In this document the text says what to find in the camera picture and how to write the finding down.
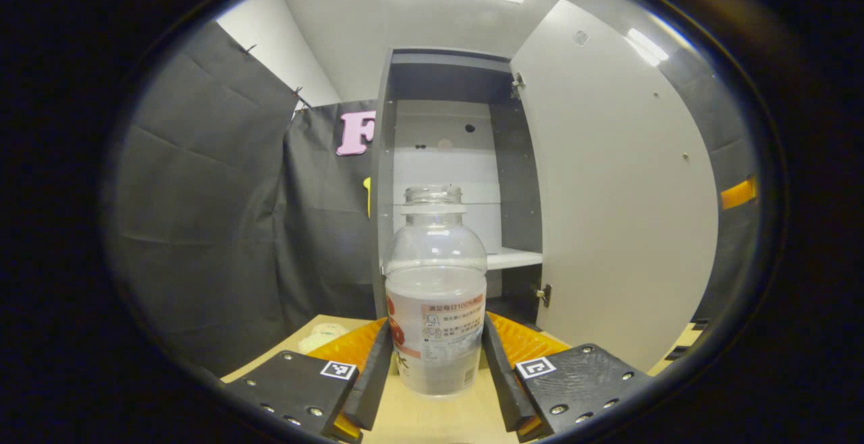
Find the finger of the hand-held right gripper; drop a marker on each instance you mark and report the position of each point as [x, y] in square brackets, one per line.
[737, 194]

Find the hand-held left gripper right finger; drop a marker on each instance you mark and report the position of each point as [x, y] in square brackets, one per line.
[503, 380]

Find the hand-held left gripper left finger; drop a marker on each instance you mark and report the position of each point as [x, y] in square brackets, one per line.
[374, 383]

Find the light grey cabinet door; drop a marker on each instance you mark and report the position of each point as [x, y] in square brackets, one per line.
[621, 194]

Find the clear plastic bottle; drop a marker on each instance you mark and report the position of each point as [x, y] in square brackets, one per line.
[435, 268]

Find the white cabinet shelf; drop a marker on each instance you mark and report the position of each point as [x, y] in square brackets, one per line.
[513, 258]

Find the dark grey cabinet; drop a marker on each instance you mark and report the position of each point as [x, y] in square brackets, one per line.
[520, 181]

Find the cream plush toy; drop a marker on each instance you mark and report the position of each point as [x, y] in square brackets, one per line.
[324, 336]

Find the black backdrop cloth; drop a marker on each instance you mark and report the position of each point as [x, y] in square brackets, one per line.
[202, 214]

